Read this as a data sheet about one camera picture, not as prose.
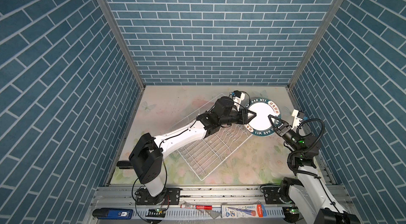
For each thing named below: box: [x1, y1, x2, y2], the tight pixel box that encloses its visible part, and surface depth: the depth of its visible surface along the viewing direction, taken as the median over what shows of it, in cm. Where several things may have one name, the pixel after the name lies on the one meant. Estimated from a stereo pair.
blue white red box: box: [220, 203, 267, 219], surface depth 71 cm
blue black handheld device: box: [92, 207, 134, 220], surface depth 68 cm
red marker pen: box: [180, 204, 214, 210], surface depth 72 cm
